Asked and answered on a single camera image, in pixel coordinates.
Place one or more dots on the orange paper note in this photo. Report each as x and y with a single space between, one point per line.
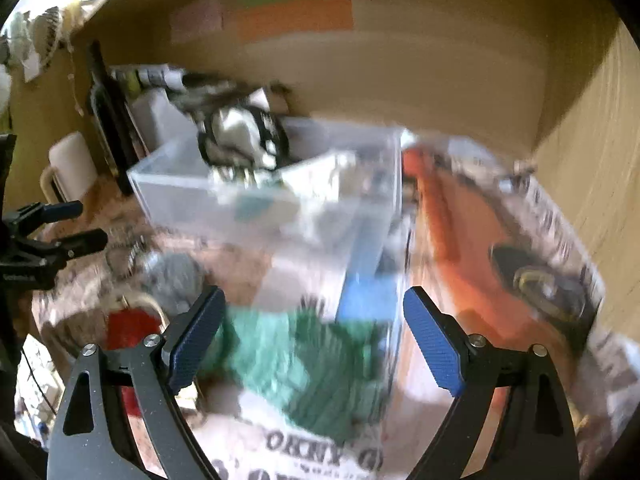
289 17

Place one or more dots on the dark wine bottle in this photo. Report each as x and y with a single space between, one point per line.
119 134

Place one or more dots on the green knitted cloth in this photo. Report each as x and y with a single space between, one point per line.
323 377

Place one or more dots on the black rimmed silver object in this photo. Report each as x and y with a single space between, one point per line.
243 136

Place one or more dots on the grey fuzzy soft object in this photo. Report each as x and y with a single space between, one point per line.
174 279

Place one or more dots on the orange car print poster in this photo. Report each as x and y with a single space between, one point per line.
493 249

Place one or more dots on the clear plastic storage box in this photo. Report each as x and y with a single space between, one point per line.
321 220

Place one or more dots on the stack of papers and magazines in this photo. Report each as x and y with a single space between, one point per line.
134 79

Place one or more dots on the white mug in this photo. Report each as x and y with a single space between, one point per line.
71 171

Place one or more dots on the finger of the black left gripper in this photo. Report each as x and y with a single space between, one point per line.
70 247
32 217

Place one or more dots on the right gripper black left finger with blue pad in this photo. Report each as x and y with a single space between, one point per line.
92 439

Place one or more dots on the red pouch with gold trim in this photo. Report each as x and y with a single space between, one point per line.
132 316

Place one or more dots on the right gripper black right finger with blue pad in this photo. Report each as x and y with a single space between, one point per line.
535 437

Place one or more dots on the pink paper note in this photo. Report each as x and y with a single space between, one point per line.
195 19

